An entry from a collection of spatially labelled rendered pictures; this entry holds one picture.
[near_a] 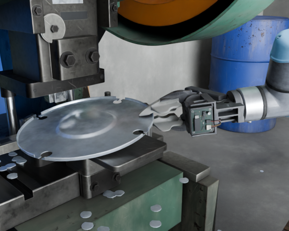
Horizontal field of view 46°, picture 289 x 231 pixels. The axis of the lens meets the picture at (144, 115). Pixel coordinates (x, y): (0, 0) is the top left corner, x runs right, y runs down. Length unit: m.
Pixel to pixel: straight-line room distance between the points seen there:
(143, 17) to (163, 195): 0.51
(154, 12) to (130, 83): 1.63
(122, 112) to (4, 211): 0.31
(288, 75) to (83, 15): 0.43
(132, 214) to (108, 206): 0.07
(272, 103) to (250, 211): 1.21
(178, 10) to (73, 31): 0.32
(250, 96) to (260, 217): 1.21
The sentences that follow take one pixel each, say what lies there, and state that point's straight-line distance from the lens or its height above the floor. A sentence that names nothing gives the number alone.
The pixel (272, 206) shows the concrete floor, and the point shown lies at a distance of 1.99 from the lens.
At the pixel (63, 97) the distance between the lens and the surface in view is 0.82.
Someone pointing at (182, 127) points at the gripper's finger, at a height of 0.78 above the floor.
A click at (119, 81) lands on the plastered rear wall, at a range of 2.52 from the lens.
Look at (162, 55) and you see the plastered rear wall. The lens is 2.81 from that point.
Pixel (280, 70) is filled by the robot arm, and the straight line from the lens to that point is 0.73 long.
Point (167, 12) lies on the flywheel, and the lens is 0.97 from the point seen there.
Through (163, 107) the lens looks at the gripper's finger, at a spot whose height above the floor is 0.83.
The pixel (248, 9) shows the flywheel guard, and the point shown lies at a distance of 0.90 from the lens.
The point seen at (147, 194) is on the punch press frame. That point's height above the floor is 0.64.
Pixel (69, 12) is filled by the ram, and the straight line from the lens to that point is 0.74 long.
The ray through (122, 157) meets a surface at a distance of 0.62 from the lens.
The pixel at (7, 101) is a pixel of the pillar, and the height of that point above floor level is 0.83.
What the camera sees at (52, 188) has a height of 0.69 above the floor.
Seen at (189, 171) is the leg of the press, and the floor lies 0.64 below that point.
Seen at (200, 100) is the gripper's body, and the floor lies 0.85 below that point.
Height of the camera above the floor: 1.06
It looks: 20 degrees down
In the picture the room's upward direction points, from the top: straight up
